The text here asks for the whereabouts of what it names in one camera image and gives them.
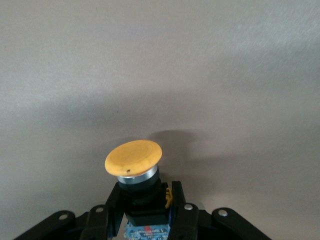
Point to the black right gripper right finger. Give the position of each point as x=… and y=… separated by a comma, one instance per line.
x=185, y=222

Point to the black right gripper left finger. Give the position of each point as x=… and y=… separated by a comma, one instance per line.
x=100, y=220

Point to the yellow mushroom push button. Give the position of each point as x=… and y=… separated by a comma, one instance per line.
x=132, y=157

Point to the brown table cover mat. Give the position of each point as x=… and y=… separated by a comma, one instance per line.
x=160, y=62

